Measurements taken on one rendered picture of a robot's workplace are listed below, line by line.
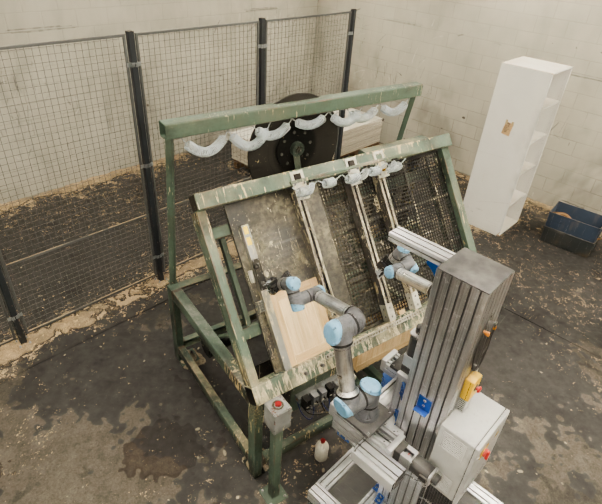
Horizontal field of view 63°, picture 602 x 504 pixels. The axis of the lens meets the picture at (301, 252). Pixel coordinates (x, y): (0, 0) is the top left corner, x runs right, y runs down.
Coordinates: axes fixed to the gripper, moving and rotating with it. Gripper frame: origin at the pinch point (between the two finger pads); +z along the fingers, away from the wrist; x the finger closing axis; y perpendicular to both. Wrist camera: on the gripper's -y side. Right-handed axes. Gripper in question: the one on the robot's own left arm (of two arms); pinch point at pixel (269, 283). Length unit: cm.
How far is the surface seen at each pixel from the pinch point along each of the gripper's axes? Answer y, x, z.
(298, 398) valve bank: 26, 72, 10
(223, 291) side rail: 23.4, -12.6, 8.2
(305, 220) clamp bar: -49, -14, 6
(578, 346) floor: -229, 258, 15
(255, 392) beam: 45, 47, 8
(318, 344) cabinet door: -8, 57, 11
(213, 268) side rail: 19.6, -27.0, 8.9
